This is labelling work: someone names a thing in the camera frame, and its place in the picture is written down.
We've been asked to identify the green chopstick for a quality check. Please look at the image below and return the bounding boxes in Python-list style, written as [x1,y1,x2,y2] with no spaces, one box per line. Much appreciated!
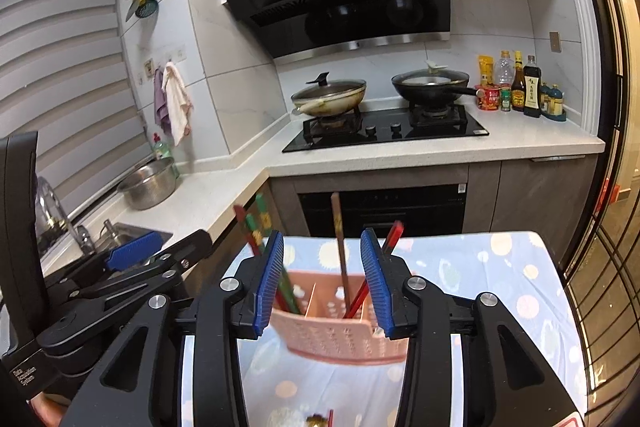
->
[255,193,272,237]
[243,211,303,316]

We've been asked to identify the maroon chopstick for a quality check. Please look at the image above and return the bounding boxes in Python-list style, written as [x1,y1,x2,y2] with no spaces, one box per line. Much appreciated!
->
[232,204,294,313]

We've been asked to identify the brown chopstick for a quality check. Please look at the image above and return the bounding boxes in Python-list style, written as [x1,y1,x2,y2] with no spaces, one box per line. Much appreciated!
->
[331,192,352,308]

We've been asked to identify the gold flower spoon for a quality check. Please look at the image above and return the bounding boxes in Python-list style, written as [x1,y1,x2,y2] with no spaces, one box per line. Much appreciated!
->
[306,414,329,427]

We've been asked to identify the chrome kitchen faucet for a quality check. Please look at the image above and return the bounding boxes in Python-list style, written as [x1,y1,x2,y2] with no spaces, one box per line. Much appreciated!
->
[35,176,96,256]

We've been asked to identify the person's left hand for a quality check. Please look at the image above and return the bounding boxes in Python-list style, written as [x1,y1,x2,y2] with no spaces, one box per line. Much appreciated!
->
[29,393,67,427]

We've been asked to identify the stainless steel sink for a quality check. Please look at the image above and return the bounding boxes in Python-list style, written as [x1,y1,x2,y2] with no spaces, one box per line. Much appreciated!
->
[94,220,172,254]

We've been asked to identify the pink perforated utensil holder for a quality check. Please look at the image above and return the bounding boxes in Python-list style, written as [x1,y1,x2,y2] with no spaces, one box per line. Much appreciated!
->
[270,271,408,365]

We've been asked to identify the steel colander bowl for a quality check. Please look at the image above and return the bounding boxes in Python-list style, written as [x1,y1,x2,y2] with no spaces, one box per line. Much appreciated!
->
[117,158,177,210]

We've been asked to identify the built-in black oven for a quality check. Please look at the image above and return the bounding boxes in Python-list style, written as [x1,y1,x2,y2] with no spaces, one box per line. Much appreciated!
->
[281,180,466,239]

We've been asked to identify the green dish soap bottle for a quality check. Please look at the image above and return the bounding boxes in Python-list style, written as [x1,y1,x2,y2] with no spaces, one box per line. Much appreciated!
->
[153,132,179,179]

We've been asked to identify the blue planet-print tablecloth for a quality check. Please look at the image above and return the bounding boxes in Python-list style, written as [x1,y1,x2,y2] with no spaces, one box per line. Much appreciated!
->
[179,230,589,427]

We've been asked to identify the purple hanging cloth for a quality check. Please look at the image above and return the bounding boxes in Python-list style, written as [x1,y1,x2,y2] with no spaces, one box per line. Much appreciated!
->
[154,67,171,135]

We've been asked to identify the black gas stove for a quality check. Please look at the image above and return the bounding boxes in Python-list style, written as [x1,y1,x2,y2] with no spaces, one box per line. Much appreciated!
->
[283,104,489,153]

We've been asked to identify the white hanging towel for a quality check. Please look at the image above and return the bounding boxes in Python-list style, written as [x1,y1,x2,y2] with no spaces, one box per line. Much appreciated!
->
[162,62,193,145]

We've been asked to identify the beige wok with lid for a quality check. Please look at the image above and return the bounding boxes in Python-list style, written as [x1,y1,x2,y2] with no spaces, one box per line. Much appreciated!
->
[291,72,367,118]

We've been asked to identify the white window blinds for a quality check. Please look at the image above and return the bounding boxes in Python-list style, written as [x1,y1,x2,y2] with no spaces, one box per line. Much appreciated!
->
[1,0,151,217]

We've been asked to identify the black wok with lid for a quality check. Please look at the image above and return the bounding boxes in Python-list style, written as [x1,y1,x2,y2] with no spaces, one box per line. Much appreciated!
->
[390,63,478,108]

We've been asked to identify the red instant noodle cup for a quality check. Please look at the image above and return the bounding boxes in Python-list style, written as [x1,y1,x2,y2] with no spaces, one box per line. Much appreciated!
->
[475,84,501,112]

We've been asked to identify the small green-cap jar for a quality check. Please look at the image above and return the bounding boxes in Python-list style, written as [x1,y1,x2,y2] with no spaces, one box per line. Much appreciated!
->
[500,86,511,112]

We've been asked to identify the black-framed glass door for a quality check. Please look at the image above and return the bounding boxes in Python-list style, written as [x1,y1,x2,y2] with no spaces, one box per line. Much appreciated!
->
[561,0,639,426]

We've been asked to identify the yellow seasoning packet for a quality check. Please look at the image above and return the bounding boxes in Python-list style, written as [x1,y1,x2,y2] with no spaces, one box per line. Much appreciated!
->
[477,55,495,87]

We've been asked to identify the brown sauce bottle yellow cap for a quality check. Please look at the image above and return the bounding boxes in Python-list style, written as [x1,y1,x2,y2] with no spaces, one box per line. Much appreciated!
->
[511,51,526,112]

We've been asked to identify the seasoning jars on tray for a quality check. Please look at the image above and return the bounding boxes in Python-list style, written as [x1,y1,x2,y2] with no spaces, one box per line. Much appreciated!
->
[541,82,566,121]

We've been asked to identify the clear plastic bottle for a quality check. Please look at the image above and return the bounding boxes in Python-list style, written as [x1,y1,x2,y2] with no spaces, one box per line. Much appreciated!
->
[495,50,515,87]

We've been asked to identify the dark soy sauce bottle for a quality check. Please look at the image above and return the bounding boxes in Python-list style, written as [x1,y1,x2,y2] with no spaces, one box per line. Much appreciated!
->
[523,54,541,118]

